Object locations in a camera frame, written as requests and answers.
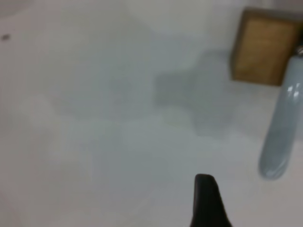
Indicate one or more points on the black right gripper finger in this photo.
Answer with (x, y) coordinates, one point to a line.
(208, 205)

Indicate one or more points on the arched wooden block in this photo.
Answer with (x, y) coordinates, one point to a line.
(262, 49)

